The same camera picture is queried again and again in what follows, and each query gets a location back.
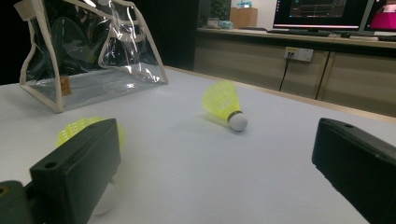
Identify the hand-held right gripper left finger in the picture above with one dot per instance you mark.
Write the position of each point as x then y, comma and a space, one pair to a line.
77, 168

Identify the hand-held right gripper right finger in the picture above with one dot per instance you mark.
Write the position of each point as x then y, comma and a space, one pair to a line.
358, 165

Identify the yellow shuttlecock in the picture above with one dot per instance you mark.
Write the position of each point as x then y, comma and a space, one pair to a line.
222, 101
71, 129

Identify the clear plastic bag beige trim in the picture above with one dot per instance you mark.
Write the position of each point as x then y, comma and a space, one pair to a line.
93, 84

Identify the beige cabinet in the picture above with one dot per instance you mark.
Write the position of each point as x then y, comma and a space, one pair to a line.
358, 74

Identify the black keyboard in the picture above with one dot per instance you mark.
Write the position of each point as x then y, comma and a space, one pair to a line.
387, 38
299, 32

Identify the black computer mouse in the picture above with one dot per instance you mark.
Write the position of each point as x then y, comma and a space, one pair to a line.
346, 35

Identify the computer monitor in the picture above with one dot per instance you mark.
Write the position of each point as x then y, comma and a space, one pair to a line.
384, 15
317, 12

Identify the wooden box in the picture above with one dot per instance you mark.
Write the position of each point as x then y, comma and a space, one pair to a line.
243, 18

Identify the pale blue tissue pack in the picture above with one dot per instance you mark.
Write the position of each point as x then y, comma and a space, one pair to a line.
226, 25

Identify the blue packet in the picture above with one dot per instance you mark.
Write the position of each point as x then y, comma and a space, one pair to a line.
244, 3

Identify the small white pot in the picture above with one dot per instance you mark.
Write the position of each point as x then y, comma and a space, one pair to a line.
213, 22

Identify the green potted plant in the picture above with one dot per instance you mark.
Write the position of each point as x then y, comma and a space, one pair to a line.
220, 8

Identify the white wall socket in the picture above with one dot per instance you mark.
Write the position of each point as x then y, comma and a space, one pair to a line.
300, 54

